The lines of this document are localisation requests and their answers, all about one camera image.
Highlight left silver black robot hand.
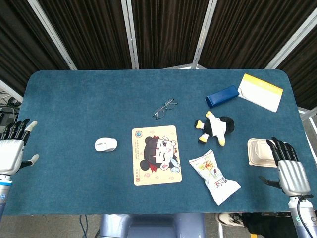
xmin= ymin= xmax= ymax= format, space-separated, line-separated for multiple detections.
xmin=0 ymin=118 xmax=40 ymax=176

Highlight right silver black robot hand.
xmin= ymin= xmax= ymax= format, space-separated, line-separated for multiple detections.
xmin=258 ymin=136 xmax=312 ymax=198

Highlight white computer mouse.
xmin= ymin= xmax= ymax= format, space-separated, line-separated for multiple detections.
xmin=94 ymin=137 xmax=118 ymax=152

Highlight cartoon girl mouse pad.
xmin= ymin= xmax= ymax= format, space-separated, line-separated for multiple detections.
xmin=131 ymin=125 xmax=183 ymax=186

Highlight beige takeout container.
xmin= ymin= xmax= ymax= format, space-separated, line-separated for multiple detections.
xmin=247 ymin=138 xmax=292 ymax=168

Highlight black trouser leg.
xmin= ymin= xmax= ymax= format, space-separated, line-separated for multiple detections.
xmin=241 ymin=212 xmax=299 ymax=238

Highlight white sneaker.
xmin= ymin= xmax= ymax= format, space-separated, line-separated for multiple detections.
xmin=214 ymin=212 xmax=246 ymax=227

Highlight white snack bag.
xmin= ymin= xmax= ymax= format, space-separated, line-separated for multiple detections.
xmin=189 ymin=149 xmax=242 ymax=206

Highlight blue felt table mat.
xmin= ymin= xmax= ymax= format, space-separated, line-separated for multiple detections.
xmin=3 ymin=69 xmax=313 ymax=216

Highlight black white plush doll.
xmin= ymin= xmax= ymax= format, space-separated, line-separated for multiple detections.
xmin=194 ymin=111 xmax=236 ymax=147

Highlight dark pleated screen panel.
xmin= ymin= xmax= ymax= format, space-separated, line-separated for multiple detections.
xmin=0 ymin=0 xmax=77 ymax=96
xmin=27 ymin=0 xmax=139 ymax=70
xmin=264 ymin=14 xmax=317 ymax=111
xmin=121 ymin=0 xmax=217 ymax=70
xmin=192 ymin=0 xmax=317 ymax=70

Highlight blue glasses case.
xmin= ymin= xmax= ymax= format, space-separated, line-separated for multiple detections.
xmin=205 ymin=85 xmax=240 ymax=109

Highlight thin metal eyeglasses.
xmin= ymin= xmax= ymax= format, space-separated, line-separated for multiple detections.
xmin=152 ymin=98 xmax=178 ymax=120

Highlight silver robot torso base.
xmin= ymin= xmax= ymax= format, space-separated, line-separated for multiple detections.
xmin=98 ymin=213 xmax=206 ymax=238

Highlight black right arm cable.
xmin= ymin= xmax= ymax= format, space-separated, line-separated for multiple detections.
xmin=296 ymin=195 xmax=314 ymax=238

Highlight black floor equipment with cables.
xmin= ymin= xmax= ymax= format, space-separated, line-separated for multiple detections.
xmin=0 ymin=90 xmax=22 ymax=129

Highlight blue floor cable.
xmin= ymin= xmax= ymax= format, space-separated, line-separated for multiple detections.
xmin=78 ymin=214 xmax=89 ymax=238

